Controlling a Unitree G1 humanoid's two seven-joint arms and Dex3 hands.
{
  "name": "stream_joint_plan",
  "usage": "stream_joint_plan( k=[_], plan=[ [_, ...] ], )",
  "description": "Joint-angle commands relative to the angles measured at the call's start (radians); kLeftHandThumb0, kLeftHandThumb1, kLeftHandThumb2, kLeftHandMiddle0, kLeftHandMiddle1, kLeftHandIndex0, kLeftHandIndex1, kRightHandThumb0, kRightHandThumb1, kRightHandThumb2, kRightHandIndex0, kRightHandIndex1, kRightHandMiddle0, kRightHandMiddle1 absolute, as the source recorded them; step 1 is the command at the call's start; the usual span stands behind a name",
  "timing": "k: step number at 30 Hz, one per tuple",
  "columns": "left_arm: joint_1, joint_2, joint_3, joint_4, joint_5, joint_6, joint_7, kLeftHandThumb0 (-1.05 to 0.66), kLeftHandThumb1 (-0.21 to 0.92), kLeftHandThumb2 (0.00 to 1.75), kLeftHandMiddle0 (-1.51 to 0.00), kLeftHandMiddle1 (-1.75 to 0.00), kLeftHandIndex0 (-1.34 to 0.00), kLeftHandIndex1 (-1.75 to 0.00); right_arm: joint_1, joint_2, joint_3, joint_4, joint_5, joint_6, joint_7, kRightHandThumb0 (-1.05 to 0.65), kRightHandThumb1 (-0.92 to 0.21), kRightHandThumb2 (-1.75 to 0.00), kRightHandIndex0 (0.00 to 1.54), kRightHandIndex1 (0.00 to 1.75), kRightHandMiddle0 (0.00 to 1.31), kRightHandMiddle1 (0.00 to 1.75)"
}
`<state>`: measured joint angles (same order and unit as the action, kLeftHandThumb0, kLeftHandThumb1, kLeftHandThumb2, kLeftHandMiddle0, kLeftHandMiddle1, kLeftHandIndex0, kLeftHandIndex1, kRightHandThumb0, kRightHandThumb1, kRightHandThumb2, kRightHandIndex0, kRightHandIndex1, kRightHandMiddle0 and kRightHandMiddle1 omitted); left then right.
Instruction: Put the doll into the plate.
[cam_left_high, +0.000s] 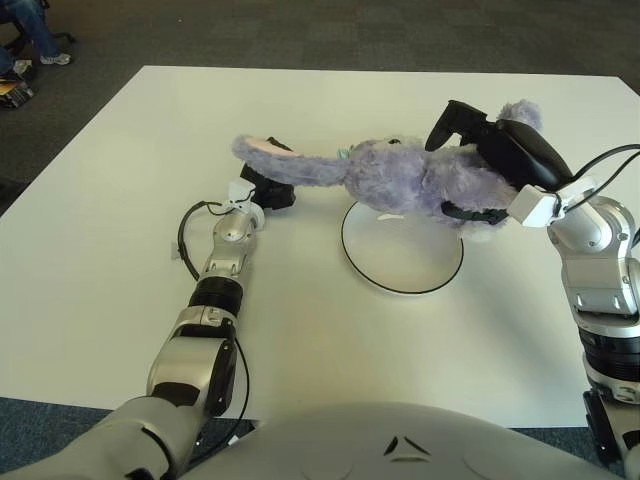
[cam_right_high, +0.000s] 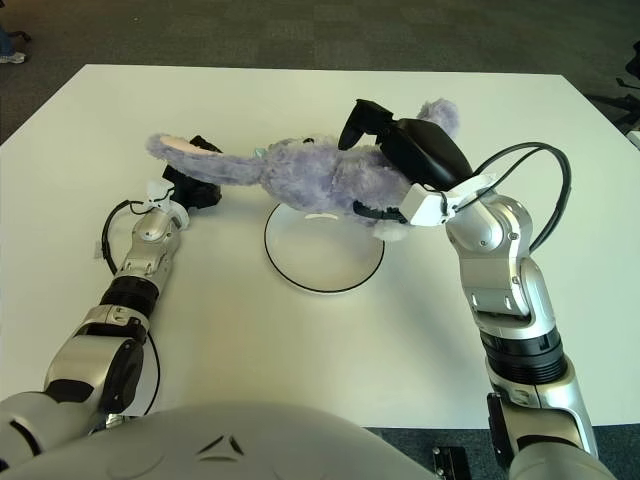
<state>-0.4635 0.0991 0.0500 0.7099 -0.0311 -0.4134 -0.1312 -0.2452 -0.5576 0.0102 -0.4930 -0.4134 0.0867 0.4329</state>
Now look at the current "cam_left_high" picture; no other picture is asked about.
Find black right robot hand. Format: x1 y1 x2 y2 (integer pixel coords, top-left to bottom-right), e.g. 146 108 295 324
424 99 576 226

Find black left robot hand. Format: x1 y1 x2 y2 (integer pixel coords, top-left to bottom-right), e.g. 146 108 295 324
239 134 297 212

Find purple plush bunny doll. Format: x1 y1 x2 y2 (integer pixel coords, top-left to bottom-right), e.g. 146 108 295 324
229 100 546 241

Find white plate with black rim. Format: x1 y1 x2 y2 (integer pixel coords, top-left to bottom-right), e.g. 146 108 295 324
340 199 464 296

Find grey robot torso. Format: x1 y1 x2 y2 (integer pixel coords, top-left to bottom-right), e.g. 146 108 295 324
194 399 631 480

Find black office chair base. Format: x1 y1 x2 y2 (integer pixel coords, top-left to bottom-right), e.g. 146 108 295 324
0 14 76 54

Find person leg in jeans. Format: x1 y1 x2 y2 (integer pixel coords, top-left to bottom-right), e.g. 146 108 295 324
0 0 60 59

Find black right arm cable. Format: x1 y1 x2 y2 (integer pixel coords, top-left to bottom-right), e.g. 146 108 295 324
549 143 640 221

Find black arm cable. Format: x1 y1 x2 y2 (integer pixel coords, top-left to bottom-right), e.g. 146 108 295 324
549 143 640 221
170 199 229 281

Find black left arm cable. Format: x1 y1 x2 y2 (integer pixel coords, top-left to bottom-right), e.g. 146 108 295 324
170 199 229 281

